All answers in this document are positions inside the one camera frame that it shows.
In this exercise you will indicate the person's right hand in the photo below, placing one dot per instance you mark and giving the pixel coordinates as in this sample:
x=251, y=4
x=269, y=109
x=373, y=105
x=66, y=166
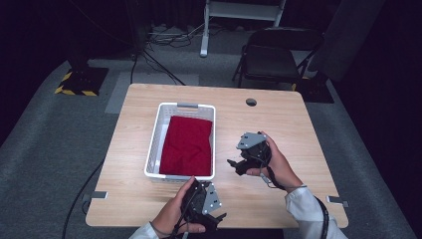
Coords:
x=282, y=166

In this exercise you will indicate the red cloth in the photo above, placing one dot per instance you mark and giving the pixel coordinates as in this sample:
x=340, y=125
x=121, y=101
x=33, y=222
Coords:
x=187, y=146

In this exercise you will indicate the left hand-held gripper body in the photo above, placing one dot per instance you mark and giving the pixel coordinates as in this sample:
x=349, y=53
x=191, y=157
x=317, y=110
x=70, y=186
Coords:
x=202, y=200

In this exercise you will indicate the grey leaning panel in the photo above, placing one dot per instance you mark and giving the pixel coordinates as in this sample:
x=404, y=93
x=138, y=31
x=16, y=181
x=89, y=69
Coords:
x=348, y=36

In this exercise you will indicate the black tripod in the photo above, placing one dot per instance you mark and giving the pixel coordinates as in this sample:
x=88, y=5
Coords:
x=156, y=63

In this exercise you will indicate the black folding chair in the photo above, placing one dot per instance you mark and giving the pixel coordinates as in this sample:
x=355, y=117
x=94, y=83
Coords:
x=272, y=59

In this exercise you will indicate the person's left hand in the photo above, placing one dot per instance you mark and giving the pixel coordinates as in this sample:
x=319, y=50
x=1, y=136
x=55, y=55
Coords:
x=172, y=212

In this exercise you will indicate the white plastic basket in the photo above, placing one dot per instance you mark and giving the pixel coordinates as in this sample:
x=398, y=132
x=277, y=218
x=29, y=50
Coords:
x=162, y=132

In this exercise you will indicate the black base with yellow stripes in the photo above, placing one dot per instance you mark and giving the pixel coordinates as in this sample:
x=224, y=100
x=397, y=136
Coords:
x=83, y=81

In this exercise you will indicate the white metal stand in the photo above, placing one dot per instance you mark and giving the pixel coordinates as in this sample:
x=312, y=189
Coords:
x=212, y=20

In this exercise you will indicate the black floor base plate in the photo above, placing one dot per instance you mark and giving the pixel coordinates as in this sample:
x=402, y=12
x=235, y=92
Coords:
x=315, y=89

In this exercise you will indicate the grey table clamp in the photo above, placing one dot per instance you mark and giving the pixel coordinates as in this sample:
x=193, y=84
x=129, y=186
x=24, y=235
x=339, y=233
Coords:
x=98, y=195
x=338, y=200

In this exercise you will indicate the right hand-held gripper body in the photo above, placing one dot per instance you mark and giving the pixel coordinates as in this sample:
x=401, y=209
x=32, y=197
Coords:
x=253, y=149

